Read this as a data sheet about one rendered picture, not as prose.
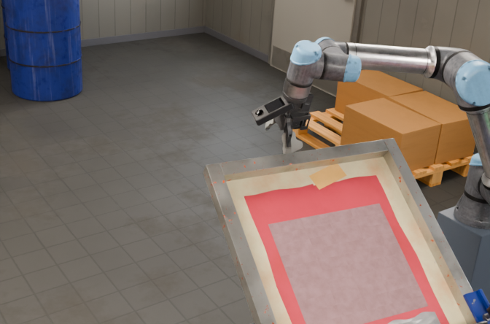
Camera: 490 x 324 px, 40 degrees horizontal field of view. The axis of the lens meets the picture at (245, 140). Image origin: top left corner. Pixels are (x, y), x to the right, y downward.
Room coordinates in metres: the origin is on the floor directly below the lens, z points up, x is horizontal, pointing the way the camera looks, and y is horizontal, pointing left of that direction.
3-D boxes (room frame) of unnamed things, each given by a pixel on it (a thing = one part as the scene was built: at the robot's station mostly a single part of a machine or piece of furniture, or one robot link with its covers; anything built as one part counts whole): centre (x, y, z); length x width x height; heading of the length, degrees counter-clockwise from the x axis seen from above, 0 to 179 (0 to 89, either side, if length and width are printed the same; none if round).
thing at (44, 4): (6.40, 2.05, 0.50); 1.36 x 0.84 x 1.00; 36
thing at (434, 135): (5.12, -1.10, 0.25); 1.32 x 0.90 x 0.49; 36
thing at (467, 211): (2.01, -0.80, 1.25); 0.15 x 0.15 x 0.10
